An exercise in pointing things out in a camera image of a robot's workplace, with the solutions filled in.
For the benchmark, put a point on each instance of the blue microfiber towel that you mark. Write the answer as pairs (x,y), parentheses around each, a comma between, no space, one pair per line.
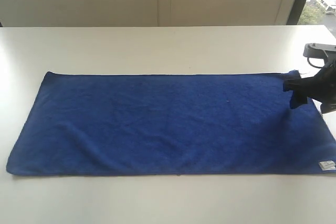
(105,125)

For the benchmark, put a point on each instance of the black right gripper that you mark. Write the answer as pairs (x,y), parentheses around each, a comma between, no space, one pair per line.
(320,87)

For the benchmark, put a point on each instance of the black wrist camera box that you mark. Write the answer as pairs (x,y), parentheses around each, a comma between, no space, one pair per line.
(318,51)

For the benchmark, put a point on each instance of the white bus outside window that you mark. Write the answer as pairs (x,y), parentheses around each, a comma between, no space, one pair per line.
(327,5)

